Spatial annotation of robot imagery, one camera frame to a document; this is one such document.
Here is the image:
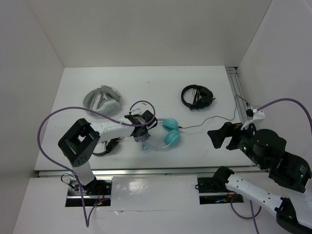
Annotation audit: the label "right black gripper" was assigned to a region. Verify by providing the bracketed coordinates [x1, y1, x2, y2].
[205, 117, 266, 168]

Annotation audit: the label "teal cat-ear headphones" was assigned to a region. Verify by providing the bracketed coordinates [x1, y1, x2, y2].
[141, 118, 181, 151]

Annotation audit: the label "thin black headphone cable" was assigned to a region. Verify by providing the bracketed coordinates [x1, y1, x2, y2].
[179, 94, 252, 129]

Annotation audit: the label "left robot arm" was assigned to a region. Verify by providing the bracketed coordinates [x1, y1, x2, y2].
[58, 110, 157, 195]

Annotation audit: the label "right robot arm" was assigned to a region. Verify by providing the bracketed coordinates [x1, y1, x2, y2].
[207, 122, 312, 234]

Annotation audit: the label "black headphones front left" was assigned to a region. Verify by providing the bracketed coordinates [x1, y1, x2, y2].
[93, 137, 124, 157]

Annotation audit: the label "black headphones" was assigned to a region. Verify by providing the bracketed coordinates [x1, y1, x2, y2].
[93, 137, 124, 157]
[180, 84, 215, 111]

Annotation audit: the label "black headphones back right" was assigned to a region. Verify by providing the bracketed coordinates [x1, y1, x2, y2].
[180, 84, 215, 111]

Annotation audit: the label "white grey gaming headset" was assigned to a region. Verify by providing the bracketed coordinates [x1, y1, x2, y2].
[83, 85, 122, 116]

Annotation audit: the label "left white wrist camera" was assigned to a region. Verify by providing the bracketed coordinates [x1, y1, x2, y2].
[129, 108, 142, 118]

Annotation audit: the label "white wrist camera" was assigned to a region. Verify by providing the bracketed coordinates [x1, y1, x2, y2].
[240, 106, 265, 130]
[129, 108, 142, 118]

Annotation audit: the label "aluminium front rail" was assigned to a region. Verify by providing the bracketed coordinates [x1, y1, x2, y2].
[38, 166, 265, 177]

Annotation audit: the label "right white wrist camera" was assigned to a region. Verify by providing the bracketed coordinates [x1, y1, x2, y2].
[240, 106, 265, 130]

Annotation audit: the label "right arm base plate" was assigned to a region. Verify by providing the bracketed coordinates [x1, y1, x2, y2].
[195, 177, 243, 205]

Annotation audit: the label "aluminium side rail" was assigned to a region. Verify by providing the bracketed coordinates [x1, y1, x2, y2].
[225, 67, 249, 122]

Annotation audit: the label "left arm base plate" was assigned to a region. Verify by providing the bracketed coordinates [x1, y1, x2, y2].
[65, 177, 112, 207]

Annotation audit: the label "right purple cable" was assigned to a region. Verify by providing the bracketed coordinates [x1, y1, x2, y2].
[255, 98, 312, 137]

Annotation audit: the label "purple cable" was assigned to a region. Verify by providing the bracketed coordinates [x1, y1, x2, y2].
[255, 98, 312, 137]
[38, 100, 156, 228]

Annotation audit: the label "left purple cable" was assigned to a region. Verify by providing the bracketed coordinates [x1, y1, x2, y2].
[38, 100, 156, 228]

